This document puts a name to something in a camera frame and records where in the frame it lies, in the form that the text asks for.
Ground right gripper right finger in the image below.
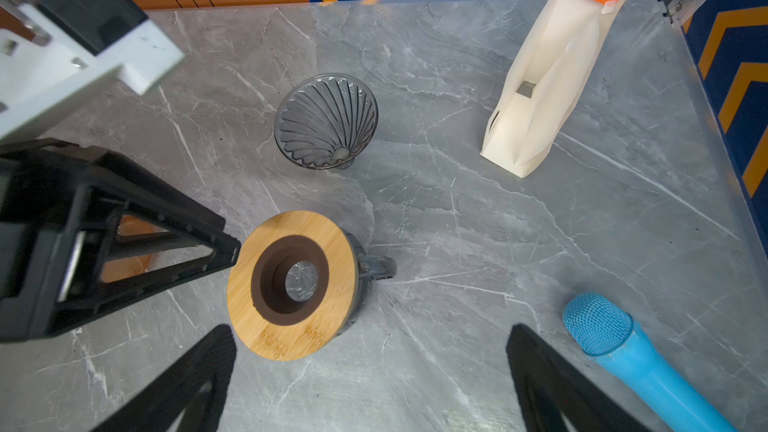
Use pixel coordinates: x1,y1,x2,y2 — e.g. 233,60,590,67
506,323,646,431

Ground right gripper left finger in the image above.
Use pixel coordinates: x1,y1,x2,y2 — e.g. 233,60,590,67
95,324,237,431

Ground orange glass carafe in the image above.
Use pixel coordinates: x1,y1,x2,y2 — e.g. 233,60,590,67
99,215,161,283

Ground grey glass mug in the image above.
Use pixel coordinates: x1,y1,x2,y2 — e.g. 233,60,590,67
337,229,397,336

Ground wooden dripper ring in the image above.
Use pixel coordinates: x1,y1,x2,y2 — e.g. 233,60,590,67
226,210,360,362

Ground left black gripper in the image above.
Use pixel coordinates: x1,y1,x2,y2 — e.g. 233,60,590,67
1,139,241,342

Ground blue cylinder tool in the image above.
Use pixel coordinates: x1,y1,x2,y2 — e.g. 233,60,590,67
563,293,734,431

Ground coffee filter box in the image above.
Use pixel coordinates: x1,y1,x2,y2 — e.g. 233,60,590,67
480,0,626,178

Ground grey glass dripper cone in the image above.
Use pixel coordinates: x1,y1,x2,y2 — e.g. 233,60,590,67
273,73,379,170

